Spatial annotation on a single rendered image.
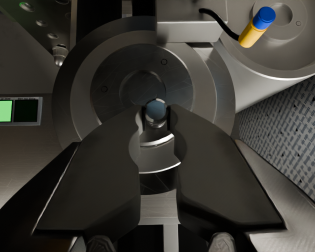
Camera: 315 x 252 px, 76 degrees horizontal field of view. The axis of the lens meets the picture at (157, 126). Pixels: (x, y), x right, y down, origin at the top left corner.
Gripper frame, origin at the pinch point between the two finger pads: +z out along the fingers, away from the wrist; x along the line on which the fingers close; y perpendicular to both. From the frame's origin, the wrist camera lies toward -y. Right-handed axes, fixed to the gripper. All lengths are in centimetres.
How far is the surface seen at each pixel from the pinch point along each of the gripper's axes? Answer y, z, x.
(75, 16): -4.3, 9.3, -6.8
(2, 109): 17, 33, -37
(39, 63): 41, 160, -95
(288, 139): 9.6, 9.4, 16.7
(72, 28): -3.4, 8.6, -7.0
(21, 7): -4.2, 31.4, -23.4
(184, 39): -2.8, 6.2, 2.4
